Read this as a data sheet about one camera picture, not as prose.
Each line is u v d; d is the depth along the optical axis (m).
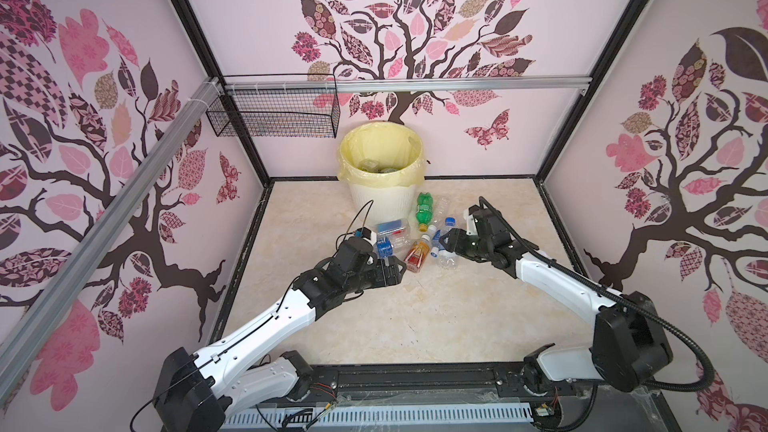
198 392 0.38
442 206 1.09
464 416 0.70
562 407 0.71
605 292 0.46
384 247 0.95
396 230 0.98
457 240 0.75
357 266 0.57
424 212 1.03
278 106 0.95
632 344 0.42
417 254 0.92
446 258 0.81
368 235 0.71
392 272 0.67
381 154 1.03
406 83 0.93
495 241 0.65
